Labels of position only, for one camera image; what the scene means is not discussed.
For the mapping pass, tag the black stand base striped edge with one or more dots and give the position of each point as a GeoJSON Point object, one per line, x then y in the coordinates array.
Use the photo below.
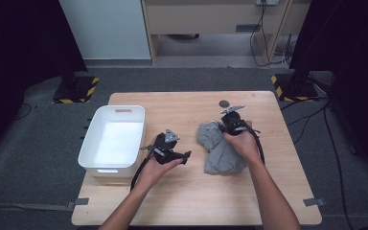
{"type": "Point", "coordinates": [295, 91]}
{"type": "Point", "coordinates": [76, 91]}

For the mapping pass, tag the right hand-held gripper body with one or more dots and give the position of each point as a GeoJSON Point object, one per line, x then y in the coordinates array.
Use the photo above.
{"type": "Point", "coordinates": [233, 123]}

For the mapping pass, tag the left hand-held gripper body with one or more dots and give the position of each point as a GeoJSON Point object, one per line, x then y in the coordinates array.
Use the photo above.
{"type": "Point", "coordinates": [164, 150]}

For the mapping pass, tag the white power strip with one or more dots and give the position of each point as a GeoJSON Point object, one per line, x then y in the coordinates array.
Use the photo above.
{"type": "Point", "coordinates": [266, 2]}

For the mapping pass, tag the grey tape strip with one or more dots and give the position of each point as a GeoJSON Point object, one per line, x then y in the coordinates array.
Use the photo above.
{"type": "Point", "coordinates": [78, 202]}
{"type": "Point", "coordinates": [313, 202]}

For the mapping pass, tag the person's left hand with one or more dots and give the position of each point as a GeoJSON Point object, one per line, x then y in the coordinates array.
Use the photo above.
{"type": "Point", "coordinates": [153, 174]}

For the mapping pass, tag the white cabinet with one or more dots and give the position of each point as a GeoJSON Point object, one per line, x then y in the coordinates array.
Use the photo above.
{"type": "Point", "coordinates": [108, 28]}

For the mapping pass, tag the person's right hand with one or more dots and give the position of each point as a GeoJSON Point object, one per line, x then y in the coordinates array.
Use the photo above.
{"type": "Point", "coordinates": [242, 143]}

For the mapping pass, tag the white plastic basket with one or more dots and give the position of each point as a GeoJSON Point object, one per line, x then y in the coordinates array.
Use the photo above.
{"type": "Point", "coordinates": [115, 143]}

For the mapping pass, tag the grey pants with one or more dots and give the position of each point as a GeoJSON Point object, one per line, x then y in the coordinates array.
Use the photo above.
{"type": "Point", "coordinates": [220, 156]}

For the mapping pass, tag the black curtain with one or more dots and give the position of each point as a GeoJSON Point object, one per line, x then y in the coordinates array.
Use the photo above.
{"type": "Point", "coordinates": [348, 48]}
{"type": "Point", "coordinates": [19, 48]}

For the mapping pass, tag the grey round table grommet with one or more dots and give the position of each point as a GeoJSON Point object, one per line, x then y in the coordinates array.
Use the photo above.
{"type": "Point", "coordinates": [223, 103]}

